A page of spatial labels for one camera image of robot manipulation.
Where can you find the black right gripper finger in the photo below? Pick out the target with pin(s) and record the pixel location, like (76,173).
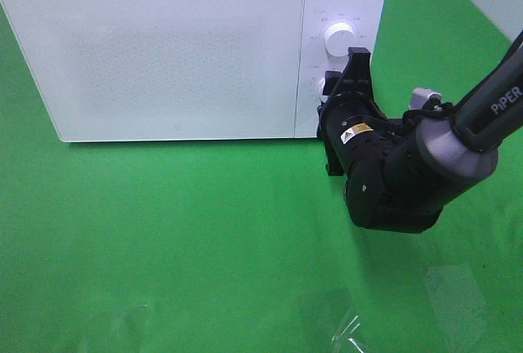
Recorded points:
(333,113)
(355,81)

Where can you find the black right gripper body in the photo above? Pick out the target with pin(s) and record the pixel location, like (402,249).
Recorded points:
(365,148)

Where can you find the white microwave knob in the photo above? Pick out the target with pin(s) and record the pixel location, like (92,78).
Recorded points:
(321,86)
(339,37)

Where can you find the white microwave door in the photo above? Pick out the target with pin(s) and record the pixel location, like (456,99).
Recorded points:
(152,70)

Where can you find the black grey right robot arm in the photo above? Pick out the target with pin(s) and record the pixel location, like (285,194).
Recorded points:
(401,172)

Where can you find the clear tape patch on table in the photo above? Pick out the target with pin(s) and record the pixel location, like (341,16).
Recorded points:
(345,338)

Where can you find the white microwave oven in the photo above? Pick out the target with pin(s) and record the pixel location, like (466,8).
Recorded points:
(314,61)

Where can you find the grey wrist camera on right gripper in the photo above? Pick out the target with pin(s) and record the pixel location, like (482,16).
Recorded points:
(425,98)

